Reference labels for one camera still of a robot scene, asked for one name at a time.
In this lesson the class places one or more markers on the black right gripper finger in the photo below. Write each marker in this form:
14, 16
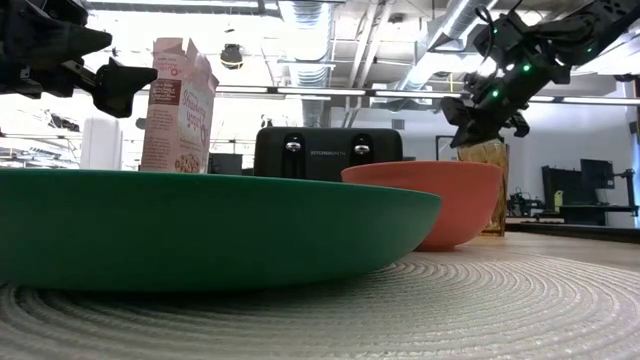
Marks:
465, 125
519, 125

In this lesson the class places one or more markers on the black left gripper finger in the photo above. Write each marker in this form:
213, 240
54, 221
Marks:
117, 90
80, 42

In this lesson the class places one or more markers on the amber drinking glass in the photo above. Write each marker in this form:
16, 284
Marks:
487, 152

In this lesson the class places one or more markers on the pink cereal box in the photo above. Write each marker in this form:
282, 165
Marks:
175, 115

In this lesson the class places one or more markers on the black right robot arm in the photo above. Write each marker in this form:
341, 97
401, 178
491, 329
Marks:
600, 30

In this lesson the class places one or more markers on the orange bowl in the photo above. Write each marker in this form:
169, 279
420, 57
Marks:
460, 200

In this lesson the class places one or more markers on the black desk with monitors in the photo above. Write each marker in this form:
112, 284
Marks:
585, 195

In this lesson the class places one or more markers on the black ceiling dome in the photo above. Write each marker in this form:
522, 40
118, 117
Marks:
231, 56

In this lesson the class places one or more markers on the black four-slot toaster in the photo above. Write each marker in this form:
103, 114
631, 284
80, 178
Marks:
325, 150

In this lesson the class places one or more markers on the green plate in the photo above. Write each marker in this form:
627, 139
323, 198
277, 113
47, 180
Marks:
200, 230

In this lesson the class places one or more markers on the white woven round placemat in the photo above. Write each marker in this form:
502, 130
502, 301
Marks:
350, 320

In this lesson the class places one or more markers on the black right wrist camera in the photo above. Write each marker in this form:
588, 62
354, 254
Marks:
505, 35

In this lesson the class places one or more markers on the black aluminium table frame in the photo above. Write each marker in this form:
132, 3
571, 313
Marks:
575, 232

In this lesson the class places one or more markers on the silver ventilation duct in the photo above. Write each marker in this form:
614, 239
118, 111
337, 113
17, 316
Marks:
312, 60

